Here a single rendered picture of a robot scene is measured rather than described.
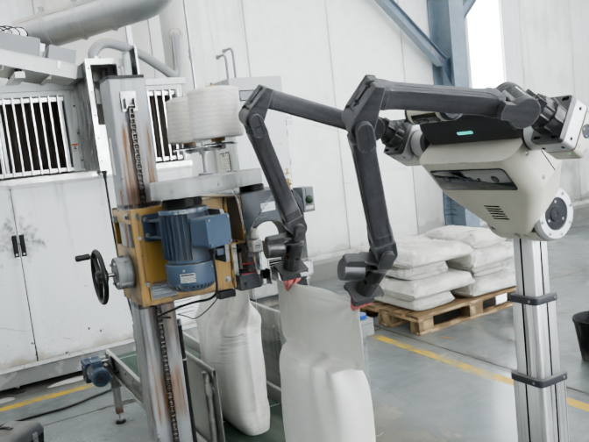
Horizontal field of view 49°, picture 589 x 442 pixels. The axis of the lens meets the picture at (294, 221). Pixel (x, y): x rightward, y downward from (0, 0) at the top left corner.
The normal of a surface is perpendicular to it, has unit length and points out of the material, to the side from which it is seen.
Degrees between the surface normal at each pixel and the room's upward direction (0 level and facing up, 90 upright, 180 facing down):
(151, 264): 90
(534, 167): 90
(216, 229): 90
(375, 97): 119
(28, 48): 88
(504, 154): 40
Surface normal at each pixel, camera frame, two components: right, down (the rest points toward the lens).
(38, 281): 0.50, 0.04
